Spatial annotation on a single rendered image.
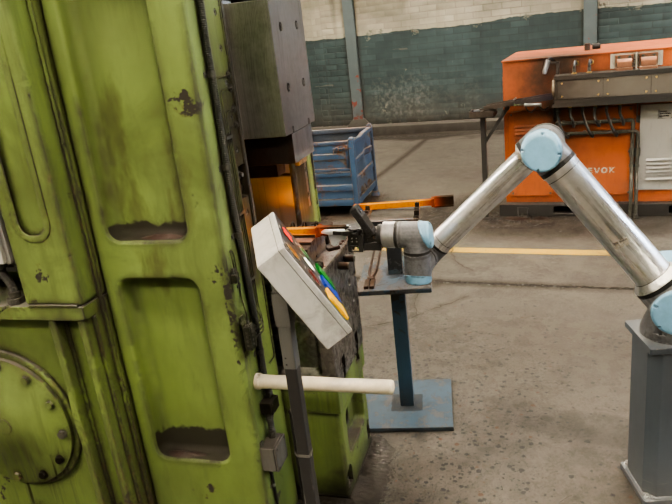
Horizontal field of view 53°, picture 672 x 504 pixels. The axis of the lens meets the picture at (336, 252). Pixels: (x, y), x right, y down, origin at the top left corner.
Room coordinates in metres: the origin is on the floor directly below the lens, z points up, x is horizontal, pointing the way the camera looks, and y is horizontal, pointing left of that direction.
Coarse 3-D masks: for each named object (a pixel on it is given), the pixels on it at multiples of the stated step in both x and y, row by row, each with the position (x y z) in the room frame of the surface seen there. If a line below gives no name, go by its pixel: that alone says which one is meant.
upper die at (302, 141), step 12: (300, 132) 2.19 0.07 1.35; (252, 144) 2.16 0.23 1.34; (264, 144) 2.14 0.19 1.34; (276, 144) 2.13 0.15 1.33; (288, 144) 2.12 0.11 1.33; (300, 144) 2.18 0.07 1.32; (312, 144) 2.29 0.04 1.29; (252, 156) 2.16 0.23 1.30; (264, 156) 2.15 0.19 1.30; (276, 156) 2.13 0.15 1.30; (288, 156) 2.12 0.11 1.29; (300, 156) 2.16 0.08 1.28
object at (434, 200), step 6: (432, 198) 2.73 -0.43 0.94; (438, 198) 2.73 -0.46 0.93; (444, 198) 2.73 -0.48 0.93; (450, 198) 2.72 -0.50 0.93; (354, 204) 2.81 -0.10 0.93; (360, 204) 2.80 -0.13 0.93; (366, 204) 2.78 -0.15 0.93; (372, 204) 2.77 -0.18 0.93; (378, 204) 2.77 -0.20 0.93; (384, 204) 2.76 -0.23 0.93; (390, 204) 2.76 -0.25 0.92; (396, 204) 2.75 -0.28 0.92; (402, 204) 2.75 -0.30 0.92; (408, 204) 2.75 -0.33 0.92; (414, 204) 2.74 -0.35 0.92; (420, 204) 2.74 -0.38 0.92; (426, 204) 2.73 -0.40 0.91; (432, 204) 2.72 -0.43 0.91; (438, 204) 2.73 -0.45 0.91; (444, 204) 2.73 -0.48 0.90; (450, 204) 2.72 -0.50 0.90
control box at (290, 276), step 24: (264, 240) 1.62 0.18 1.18; (288, 240) 1.65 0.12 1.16; (264, 264) 1.48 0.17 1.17; (288, 264) 1.48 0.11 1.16; (312, 264) 1.74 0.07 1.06; (288, 288) 1.48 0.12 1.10; (312, 288) 1.49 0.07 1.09; (312, 312) 1.49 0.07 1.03; (336, 312) 1.50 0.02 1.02; (336, 336) 1.50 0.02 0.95
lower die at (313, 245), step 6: (294, 234) 2.24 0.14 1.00; (300, 234) 2.23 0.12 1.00; (306, 234) 2.22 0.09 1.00; (312, 234) 2.21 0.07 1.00; (300, 240) 2.19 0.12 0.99; (306, 240) 2.18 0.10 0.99; (312, 240) 2.18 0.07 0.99; (318, 240) 2.23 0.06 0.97; (324, 240) 2.30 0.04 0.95; (306, 246) 2.15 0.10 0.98; (312, 246) 2.17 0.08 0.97; (318, 246) 2.23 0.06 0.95; (324, 246) 2.29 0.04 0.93; (312, 252) 2.16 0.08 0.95; (318, 252) 2.22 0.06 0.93; (312, 258) 2.15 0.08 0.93
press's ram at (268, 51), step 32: (256, 0) 2.08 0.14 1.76; (288, 0) 2.24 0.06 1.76; (256, 32) 2.08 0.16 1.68; (288, 32) 2.20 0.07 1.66; (256, 64) 2.09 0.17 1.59; (288, 64) 2.16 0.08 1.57; (256, 96) 2.09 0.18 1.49; (288, 96) 2.13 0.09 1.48; (256, 128) 2.10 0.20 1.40; (288, 128) 2.09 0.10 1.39
